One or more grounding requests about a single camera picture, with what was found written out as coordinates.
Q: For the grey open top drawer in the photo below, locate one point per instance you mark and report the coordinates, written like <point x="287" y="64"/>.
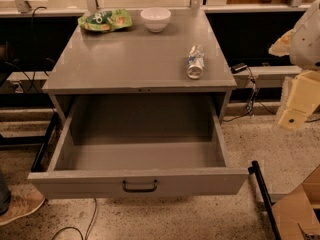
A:
<point x="175" y="139"/>

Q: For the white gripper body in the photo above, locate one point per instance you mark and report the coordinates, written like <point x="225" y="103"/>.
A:
<point x="307" y="46"/>

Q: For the black metal stand bar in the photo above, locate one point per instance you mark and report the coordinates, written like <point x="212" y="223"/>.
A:
<point x="255" y="169"/>

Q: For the cardboard box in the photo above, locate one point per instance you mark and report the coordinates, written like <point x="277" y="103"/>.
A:
<point x="295" y="213"/>

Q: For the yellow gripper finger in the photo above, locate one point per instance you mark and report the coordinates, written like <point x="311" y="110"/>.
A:
<point x="299" y="99"/>
<point x="282" y="46"/>

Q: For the green chip bag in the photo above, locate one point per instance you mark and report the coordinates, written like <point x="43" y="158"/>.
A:
<point x="106" y="21"/>

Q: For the white ceramic bowl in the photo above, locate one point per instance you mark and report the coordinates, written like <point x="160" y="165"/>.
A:
<point x="155" y="19"/>

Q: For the black drawer handle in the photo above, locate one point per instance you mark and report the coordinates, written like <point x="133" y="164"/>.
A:
<point x="130" y="187"/>

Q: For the silver blue redbull can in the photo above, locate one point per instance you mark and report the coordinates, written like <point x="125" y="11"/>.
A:
<point x="195" y="66"/>

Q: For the tan sneaker shoe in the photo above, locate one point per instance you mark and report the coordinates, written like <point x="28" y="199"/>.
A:
<point x="15" y="206"/>

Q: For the grey metal cabinet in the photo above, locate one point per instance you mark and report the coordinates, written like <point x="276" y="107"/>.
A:
<point x="139" y="61"/>

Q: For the black power adapter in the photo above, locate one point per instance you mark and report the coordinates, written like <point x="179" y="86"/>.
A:
<point x="238" y="68"/>

